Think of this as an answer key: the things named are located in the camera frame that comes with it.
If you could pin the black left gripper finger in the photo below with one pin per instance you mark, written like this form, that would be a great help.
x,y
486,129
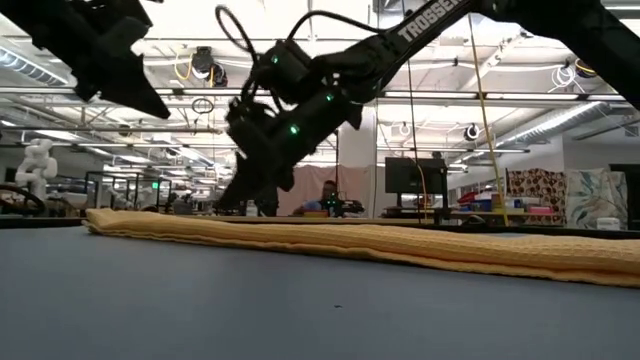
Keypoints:
x,y
125,82

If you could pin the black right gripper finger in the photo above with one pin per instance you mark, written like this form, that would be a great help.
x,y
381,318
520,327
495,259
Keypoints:
x,y
255,177

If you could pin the yellow orange waffle towel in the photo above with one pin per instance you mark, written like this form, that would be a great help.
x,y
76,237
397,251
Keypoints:
x,y
400,245

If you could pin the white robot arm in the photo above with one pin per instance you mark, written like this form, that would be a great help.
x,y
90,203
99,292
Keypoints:
x,y
37,165

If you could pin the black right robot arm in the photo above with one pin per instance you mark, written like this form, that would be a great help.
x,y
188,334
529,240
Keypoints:
x,y
430,25

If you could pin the black upright panel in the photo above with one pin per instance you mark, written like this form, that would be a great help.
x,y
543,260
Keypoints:
x,y
270,202

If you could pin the person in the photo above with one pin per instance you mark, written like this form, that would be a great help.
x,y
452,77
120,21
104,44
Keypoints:
x,y
327,192

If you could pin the white round pillar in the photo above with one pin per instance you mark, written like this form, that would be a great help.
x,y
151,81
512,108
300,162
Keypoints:
x,y
367,145

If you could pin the pink beige hanging curtain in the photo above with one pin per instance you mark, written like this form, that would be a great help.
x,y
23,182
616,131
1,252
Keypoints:
x,y
355,185

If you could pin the small robot green lights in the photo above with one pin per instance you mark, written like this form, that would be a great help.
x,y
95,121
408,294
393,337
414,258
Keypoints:
x,y
345,206

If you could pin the white ringed ceiling reel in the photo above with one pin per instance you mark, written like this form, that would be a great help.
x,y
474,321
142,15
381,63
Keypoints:
x,y
400,129
465,133

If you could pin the wooden top workbench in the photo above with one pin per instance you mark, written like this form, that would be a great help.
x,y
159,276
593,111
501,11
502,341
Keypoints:
x,y
375,220

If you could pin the black computer monitor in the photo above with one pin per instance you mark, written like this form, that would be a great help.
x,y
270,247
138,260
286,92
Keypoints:
x,y
415,175

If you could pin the long ceiling light bar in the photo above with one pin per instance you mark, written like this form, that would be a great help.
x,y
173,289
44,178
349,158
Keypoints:
x,y
425,94

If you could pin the brown circle patterned fabric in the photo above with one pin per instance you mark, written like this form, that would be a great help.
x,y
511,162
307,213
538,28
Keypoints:
x,y
537,192

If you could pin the pink tray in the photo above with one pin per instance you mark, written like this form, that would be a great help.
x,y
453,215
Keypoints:
x,y
541,210

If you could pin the leaf patterned fabric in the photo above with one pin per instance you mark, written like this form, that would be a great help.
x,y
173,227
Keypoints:
x,y
595,197

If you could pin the white plastic container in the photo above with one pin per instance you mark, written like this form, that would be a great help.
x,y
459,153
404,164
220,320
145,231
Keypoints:
x,y
608,224

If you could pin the black cabinet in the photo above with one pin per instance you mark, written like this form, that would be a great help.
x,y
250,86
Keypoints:
x,y
627,195

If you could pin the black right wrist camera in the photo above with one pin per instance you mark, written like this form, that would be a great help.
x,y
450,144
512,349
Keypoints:
x,y
287,65

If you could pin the silver ventilation duct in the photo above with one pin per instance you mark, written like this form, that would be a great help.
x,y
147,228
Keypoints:
x,y
550,125
30,70

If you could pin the black frame enclosure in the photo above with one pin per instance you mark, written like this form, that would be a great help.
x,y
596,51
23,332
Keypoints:
x,y
86,192

